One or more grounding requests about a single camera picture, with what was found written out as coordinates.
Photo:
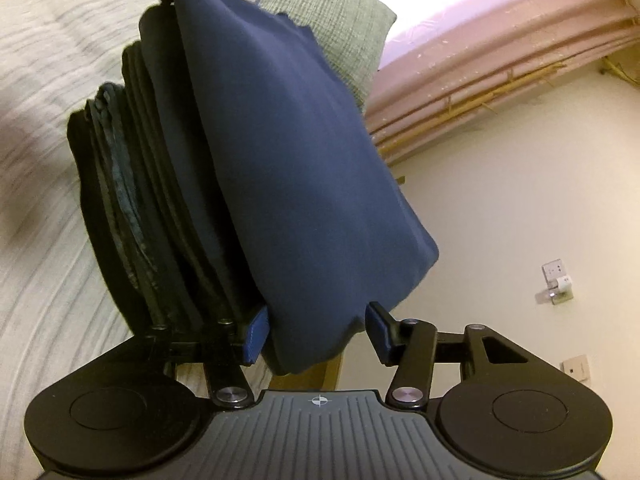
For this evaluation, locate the stack of dark folded clothes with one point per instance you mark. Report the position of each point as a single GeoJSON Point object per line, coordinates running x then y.
{"type": "Point", "coordinates": [150, 195]}

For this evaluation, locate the grey-green pillow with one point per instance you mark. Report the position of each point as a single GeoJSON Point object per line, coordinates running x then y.
{"type": "Point", "coordinates": [345, 25]}

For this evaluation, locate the white wall switch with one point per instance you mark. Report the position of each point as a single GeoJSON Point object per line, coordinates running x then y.
{"type": "Point", "coordinates": [577, 369]}

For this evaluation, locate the navy blue garment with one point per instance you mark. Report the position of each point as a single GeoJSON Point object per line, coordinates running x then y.
{"type": "Point", "coordinates": [300, 160]}

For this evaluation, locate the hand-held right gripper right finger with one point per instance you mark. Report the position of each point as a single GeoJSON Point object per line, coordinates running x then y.
{"type": "Point", "coordinates": [377, 336]}

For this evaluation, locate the white charger plug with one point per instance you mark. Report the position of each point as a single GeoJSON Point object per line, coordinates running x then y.
{"type": "Point", "coordinates": [561, 285]}

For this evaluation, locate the pink curtain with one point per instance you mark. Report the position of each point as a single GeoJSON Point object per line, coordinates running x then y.
{"type": "Point", "coordinates": [500, 35]}

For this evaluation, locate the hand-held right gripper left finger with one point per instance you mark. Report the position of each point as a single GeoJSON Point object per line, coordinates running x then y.
{"type": "Point", "coordinates": [255, 338]}

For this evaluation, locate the white wall socket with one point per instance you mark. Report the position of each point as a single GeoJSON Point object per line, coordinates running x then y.
{"type": "Point", "coordinates": [552, 266]}

